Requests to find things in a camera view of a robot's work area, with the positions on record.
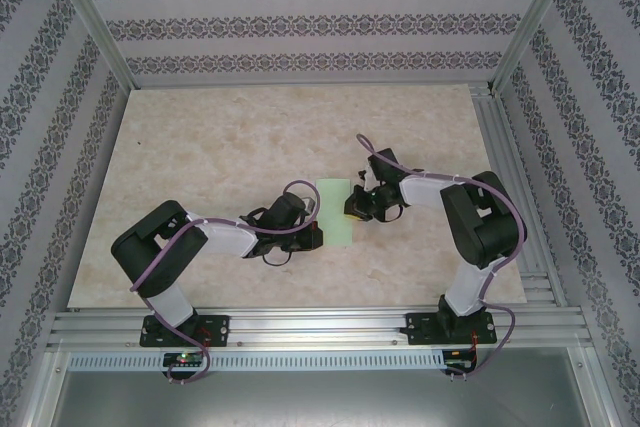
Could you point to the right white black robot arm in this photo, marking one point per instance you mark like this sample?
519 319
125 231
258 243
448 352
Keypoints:
420 192

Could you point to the long aluminium mounting rail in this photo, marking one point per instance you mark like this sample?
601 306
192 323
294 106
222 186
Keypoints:
320 322

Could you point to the light green paper sheet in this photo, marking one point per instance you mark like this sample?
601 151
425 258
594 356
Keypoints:
334 217

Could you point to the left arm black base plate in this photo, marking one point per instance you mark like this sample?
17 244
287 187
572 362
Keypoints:
220 329

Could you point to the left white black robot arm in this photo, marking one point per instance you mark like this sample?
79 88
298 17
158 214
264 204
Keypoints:
230 239

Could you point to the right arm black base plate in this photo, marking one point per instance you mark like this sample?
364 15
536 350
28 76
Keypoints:
420 327

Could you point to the beige marble pattern board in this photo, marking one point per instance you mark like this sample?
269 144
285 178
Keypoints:
300 287

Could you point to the aluminium side rails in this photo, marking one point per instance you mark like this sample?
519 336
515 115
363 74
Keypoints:
505 147

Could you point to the aluminium frame post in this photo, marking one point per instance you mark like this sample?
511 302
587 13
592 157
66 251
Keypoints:
537 12
90 12

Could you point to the grey metal sheet panel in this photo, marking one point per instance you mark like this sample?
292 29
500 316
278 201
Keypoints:
320 402

